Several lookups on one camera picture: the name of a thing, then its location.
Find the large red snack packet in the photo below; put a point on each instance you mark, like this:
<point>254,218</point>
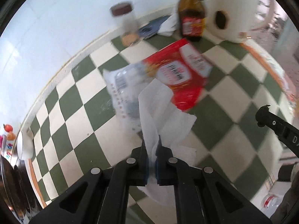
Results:
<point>184,74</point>

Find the white electric kettle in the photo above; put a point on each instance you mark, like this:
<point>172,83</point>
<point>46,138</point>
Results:
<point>236,16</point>

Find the green white checkered table cover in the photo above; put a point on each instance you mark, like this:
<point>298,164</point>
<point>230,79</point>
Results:
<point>77,121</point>

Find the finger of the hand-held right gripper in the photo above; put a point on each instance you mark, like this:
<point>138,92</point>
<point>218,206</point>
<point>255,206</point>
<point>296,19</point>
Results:
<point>282,133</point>

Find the person's right forearm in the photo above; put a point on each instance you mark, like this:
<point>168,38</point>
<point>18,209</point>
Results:
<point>289,205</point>

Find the white bowl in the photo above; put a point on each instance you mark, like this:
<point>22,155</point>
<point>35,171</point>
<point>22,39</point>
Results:
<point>23,144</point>

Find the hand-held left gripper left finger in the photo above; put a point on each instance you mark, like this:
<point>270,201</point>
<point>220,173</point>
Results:
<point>144,168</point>

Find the black frying pan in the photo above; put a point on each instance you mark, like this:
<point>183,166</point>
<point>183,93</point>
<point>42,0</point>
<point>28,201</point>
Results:
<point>16,191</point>

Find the brown sauce bottle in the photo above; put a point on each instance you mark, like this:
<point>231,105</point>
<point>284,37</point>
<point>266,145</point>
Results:
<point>191,11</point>

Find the clear spice jar brown lid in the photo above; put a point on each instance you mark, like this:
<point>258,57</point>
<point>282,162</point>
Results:
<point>127,23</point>

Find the small crumpled white tissue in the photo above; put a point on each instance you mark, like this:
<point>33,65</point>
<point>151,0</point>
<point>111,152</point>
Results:
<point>169,25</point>

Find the red apple wall sticker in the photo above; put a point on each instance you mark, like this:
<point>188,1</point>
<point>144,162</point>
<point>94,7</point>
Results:
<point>8,127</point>

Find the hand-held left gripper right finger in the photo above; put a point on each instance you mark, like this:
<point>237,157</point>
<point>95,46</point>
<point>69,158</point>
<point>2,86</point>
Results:
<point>160,165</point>

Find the gold ingot wall sticker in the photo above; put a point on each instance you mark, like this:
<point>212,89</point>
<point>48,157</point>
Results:
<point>11,135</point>

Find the dark blue pouch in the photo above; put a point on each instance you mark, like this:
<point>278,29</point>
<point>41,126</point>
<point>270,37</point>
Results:
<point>151,26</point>

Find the large white paper tissue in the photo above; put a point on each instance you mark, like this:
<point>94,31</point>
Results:
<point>158,107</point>

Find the clear plastic bag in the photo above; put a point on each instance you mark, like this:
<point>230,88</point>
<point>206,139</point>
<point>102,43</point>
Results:
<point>123,91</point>

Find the clear plastic bottle red label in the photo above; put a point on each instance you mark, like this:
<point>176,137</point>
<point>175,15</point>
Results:
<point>272,203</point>

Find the pink letter wall sticker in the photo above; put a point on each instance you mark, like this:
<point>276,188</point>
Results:
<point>2,144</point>

